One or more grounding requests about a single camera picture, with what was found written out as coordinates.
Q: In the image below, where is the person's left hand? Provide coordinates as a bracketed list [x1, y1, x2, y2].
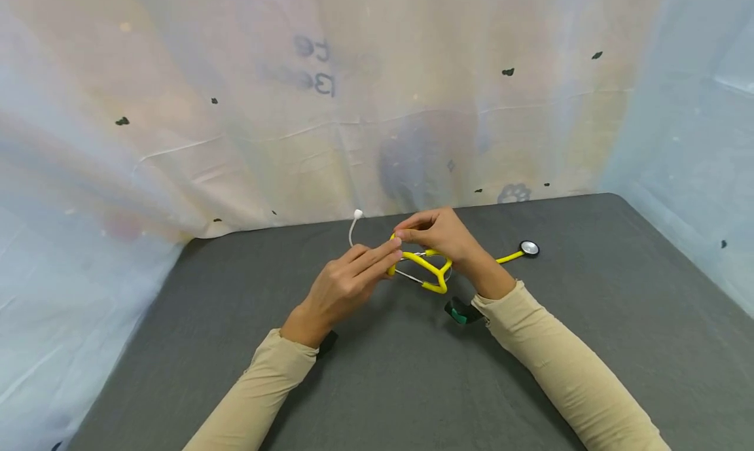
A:
[280, 238, 404, 349]

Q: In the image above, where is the person's right forearm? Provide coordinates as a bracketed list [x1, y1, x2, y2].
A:
[471, 280, 672, 451]

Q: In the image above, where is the yellow stethoscope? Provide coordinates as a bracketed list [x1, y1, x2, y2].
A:
[348, 209, 541, 295]

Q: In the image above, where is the black wrist band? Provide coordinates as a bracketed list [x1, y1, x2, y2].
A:
[444, 297, 486, 325]

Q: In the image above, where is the person's left forearm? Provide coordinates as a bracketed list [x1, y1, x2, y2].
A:
[183, 329, 319, 451]

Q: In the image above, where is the person's right hand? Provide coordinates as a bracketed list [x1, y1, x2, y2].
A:
[393, 207, 517, 300]

